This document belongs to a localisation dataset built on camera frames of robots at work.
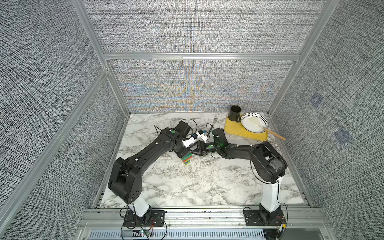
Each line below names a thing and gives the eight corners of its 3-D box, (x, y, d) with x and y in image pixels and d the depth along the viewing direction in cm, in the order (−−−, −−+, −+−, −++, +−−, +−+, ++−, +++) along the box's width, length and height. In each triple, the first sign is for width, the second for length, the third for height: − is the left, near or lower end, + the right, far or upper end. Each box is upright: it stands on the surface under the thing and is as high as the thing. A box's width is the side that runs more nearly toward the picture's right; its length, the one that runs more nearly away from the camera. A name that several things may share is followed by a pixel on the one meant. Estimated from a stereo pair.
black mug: (230, 122, 114) (232, 115, 108) (228, 112, 121) (229, 105, 115) (240, 122, 114) (242, 115, 108) (237, 112, 121) (239, 105, 115)
